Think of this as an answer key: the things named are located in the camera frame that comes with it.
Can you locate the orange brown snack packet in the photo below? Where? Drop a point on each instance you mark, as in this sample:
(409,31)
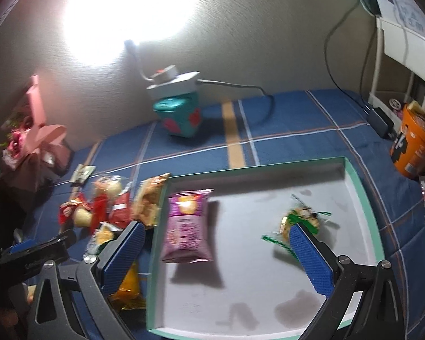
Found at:
(148,198)

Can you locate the white green snack packet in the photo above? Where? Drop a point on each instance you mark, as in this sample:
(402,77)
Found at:
(82,175)

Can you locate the white power strip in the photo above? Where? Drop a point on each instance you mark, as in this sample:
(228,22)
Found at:
(173,85)

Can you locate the purple snack packet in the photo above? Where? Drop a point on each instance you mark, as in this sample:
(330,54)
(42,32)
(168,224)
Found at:
(186,226)

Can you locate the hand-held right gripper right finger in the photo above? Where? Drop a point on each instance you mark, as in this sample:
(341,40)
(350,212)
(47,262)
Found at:
(311,262)

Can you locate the white tray with green rim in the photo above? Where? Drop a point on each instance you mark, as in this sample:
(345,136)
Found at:
(248,290)

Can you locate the green gold snack packet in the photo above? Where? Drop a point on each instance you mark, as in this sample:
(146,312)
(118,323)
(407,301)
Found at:
(304,216)

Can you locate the red snack packet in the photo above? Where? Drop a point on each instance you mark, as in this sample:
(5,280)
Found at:
(117,212)
(71,209)

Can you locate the black power adapter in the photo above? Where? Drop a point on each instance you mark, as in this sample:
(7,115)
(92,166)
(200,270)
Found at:
(380,120)

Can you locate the blue plaid blanket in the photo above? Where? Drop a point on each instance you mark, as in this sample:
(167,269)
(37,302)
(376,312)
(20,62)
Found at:
(304,131)

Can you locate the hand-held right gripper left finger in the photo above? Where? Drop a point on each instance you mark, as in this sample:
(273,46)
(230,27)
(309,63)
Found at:
(124,255)

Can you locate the white gooseneck lamp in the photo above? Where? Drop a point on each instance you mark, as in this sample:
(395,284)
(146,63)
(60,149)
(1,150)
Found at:
(127,14)

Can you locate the clear wrapped bun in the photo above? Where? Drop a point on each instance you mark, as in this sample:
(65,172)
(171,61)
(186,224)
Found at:
(108,187)

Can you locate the pink flower bouquet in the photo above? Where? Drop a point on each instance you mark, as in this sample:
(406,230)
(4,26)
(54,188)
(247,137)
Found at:
(32,141)

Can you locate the white plug with red button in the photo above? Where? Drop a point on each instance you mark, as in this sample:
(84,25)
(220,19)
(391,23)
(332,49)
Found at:
(164,72)

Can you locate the orange instant noodle cup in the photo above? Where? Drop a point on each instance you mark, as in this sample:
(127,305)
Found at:
(414,145)

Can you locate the teal tin with pink pig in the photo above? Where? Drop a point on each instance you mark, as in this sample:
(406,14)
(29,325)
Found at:
(177,115)

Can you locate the yellow chip packet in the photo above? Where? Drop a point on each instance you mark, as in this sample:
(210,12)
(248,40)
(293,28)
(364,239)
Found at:
(102,235)

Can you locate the white metal chair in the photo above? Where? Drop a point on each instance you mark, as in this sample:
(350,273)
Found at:
(403,39)

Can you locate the small red white can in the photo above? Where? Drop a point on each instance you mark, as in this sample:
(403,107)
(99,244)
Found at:
(396,105)

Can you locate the orange yellow snack packet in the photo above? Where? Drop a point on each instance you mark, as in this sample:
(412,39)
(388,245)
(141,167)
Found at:
(129,283)

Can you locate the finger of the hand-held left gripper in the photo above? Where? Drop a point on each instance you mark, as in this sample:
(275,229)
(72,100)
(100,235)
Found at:
(39,251)

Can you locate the cream jelly cup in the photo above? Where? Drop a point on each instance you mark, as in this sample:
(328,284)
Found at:
(82,218)

